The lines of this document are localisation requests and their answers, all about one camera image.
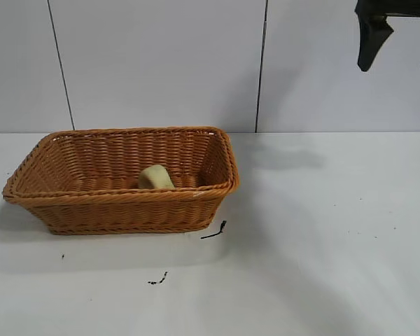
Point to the pale yellow egg yolk pastry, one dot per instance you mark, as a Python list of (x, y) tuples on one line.
[(155, 178)]

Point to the brown wicker rectangular basket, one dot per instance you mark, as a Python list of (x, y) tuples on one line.
[(126, 210)]

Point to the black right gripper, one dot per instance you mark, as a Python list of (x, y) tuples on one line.
[(399, 6)]

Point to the small black debris strip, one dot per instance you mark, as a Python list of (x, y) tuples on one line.
[(214, 234)]

